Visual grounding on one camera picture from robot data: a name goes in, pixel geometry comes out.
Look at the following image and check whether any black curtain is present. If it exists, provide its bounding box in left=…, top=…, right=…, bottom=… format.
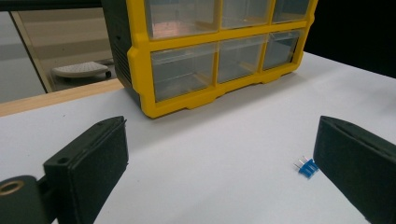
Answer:
left=303, top=0, right=396, bottom=78

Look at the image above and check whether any grid of clear drawers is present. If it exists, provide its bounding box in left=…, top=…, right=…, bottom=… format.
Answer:
left=151, top=0, right=311, bottom=102

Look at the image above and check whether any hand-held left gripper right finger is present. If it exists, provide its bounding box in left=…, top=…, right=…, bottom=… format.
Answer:
left=312, top=115, right=396, bottom=224

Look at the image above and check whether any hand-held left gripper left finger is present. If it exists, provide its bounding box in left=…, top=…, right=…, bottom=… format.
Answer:
left=43, top=116, right=130, bottom=224

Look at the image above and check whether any clear plastic drawer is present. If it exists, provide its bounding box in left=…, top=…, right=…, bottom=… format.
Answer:
left=144, top=0, right=220, bottom=40

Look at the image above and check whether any blue pin connector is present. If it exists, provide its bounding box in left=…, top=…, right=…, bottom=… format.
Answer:
left=292, top=155, right=320, bottom=179

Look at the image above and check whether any white round wheeled base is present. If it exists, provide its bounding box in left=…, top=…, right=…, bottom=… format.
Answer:
left=50, top=61, right=113, bottom=79

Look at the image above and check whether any yellow black organizer cabinet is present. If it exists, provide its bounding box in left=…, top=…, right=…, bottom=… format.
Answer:
left=101, top=0, right=319, bottom=119

